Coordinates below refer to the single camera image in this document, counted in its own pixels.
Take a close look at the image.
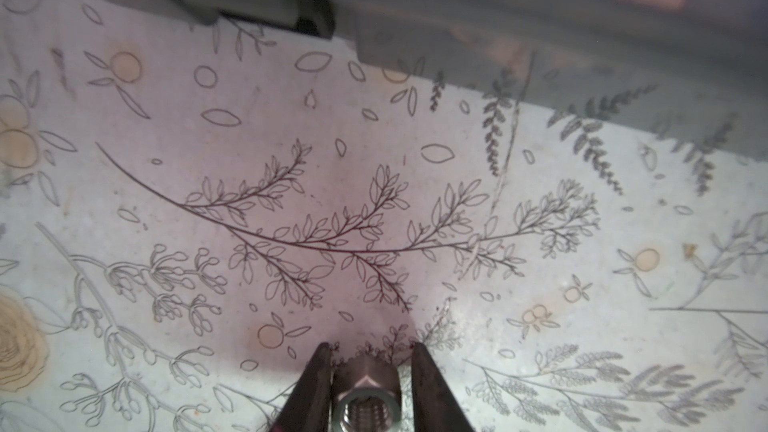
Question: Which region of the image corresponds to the grey compartment organizer box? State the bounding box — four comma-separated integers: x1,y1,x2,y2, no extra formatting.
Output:
17,0,768,163

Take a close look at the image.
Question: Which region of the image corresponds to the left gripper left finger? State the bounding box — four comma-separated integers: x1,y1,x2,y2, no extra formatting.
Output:
269,342,333,432

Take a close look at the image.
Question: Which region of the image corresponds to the silver nut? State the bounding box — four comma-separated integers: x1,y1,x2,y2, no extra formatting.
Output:
330,355,402,432

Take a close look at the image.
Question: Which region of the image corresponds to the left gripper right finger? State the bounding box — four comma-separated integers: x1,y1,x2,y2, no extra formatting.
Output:
411,342,474,432

